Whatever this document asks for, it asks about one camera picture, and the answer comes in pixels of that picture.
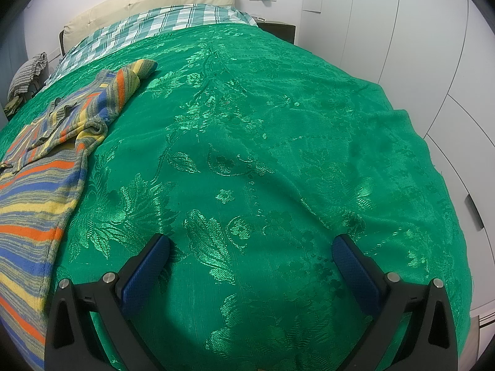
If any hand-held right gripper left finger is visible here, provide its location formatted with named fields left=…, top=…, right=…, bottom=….
left=44, top=234, right=173, bottom=371

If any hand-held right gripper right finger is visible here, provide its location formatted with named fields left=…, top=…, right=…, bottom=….
left=333, top=233, right=459, bottom=371

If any striped knit sweater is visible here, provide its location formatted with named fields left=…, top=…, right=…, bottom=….
left=0, top=59, right=157, bottom=370

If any green patterned bedspread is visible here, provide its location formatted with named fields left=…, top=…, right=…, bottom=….
left=0, top=23, right=475, bottom=371

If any grey checked cloth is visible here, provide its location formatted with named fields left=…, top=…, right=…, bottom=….
left=8, top=52, right=49, bottom=100

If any white wardrobe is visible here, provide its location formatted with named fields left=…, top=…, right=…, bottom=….
left=301, top=0, right=495, bottom=318

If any green plaid quilt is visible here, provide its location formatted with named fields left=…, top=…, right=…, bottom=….
left=44, top=3, right=259, bottom=86

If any dark nightstand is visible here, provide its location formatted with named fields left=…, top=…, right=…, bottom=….
left=253, top=17, right=297, bottom=44

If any black wardrobe handle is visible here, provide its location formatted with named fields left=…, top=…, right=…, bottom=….
left=466, top=195, right=484, bottom=231

